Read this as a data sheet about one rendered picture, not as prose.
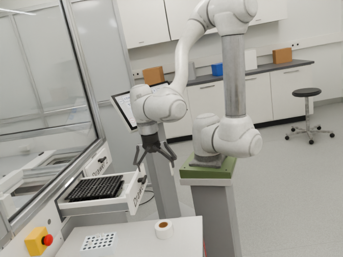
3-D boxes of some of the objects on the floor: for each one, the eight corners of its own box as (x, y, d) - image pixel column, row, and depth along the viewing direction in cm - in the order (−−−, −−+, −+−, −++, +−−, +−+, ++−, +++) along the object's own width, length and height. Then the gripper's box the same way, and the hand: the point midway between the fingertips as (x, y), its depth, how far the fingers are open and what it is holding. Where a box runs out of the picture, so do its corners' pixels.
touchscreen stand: (213, 222, 231) (194, 104, 202) (171, 251, 206) (144, 122, 178) (176, 202, 270) (156, 101, 242) (138, 225, 245) (111, 116, 217)
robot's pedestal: (251, 258, 186) (239, 155, 165) (247, 297, 160) (231, 180, 139) (208, 253, 197) (191, 157, 176) (197, 288, 171) (176, 179, 150)
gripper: (177, 126, 122) (185, 169, 128) (124, 133, 126) (134, 175, 132) (176, 131, 115) (184, 177, 121) (119, 139, 119) (130, 183, 125)
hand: (157, 174), depth 126 cm, fingers open, 13 cm apart
